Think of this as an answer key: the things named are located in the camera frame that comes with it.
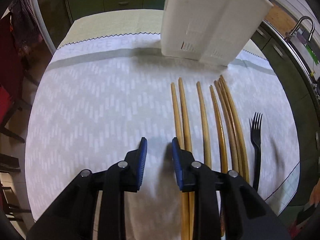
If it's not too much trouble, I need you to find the wooden chopstick five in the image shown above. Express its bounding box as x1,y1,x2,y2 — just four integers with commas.
214,81,239,172

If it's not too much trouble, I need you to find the wooden chopstick three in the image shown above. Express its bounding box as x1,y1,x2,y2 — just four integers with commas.
196,81,212,168

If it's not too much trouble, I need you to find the red cushioned wooden chair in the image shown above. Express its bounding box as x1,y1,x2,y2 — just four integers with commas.
1,13,39,143

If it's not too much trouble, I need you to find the white plastic utensil holder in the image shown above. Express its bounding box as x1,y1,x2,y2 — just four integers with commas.
161,0,273,66

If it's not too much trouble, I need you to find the wooden chopstick four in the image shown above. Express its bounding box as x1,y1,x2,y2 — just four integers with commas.
209,84,229,238

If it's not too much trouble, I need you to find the steel kitchen faucet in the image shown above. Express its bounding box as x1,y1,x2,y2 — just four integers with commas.
285,16,316,43

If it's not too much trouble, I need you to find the black plastic fork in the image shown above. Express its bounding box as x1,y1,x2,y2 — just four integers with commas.
251,112,263,191

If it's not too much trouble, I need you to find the wooden chopstick seven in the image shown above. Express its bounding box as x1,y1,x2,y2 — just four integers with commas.
219,75,250,183

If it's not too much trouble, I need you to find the wooden chopstick six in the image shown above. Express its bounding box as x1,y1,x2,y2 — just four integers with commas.
222,86,244,177

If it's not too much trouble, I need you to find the wooden chopstick one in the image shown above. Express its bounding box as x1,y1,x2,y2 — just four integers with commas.
170,82,189,240

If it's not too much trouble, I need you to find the white patterned tablecloth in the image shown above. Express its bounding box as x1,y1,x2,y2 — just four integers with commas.
25,10,299,239

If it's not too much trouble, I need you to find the person's right hand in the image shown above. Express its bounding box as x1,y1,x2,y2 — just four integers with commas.
309,180,320,207

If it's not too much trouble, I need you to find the wooden chopstick two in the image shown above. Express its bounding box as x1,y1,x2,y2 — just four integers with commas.
178,77,194,239

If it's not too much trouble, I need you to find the wooden cutting board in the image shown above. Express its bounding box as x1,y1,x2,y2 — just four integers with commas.
265,4,296,36

